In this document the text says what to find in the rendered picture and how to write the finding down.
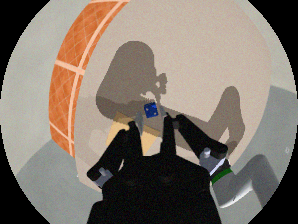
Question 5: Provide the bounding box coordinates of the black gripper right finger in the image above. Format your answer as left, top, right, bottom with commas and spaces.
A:
156, 105, 228, 183

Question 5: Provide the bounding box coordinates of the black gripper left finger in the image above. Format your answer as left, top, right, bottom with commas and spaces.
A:
87, 111, 144, 189

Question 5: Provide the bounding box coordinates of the blue die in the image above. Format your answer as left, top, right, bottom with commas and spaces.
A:
144, 102, 158, 118

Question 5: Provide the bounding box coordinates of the tan square mat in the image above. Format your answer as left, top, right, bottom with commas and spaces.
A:
105, 111, 160, 156

